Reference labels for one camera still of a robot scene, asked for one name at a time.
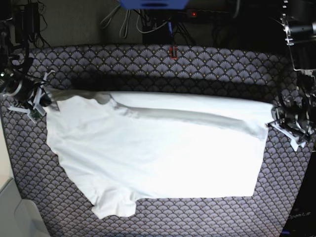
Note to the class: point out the blue box overhead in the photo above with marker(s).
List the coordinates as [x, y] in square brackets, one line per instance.
[154, 4]

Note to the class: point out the red black table clamp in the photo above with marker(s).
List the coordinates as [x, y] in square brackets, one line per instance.
[173, 52]

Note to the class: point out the white T-shirt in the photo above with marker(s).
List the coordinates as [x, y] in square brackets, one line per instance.
[119, 147]

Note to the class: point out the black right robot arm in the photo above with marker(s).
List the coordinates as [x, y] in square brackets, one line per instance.
[15, 63]

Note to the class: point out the patterned purple table cloth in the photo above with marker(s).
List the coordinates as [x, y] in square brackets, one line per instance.
[284, 201]

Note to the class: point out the black power strip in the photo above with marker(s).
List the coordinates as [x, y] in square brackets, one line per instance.
[209, 14]

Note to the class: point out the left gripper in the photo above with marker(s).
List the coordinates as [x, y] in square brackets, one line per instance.
[297, 120]

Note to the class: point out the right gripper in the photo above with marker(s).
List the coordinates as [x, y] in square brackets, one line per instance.
[24, 90]

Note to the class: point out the grey plastic bin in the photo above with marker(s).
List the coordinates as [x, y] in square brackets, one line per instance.
[19, 217]

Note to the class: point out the black box under table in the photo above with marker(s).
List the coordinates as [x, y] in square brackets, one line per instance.
[160, 36]

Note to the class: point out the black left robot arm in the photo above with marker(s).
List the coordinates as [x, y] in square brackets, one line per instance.
[299, 24]

